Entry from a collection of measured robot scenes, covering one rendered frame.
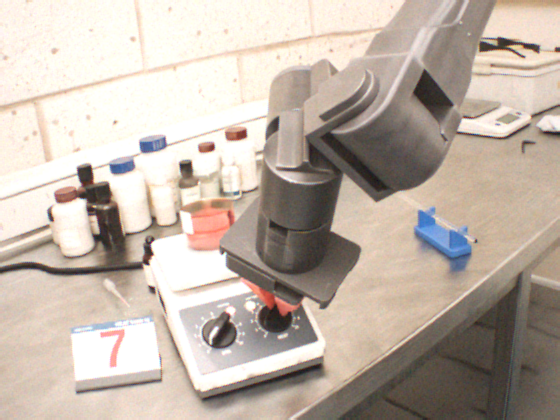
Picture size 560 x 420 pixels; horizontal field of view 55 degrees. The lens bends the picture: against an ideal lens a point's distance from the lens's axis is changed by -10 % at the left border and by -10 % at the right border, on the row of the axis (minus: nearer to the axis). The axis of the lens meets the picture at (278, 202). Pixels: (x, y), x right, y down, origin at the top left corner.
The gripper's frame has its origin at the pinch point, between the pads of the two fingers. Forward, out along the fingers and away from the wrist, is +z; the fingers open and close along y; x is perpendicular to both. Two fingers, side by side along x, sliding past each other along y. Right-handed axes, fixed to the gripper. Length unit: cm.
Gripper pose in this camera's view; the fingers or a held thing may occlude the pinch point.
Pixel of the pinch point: (281, 303)
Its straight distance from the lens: 55.6
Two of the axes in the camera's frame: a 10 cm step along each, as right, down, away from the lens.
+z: -0.8, 6.6, 7.5
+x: -5.2, 6.2, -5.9
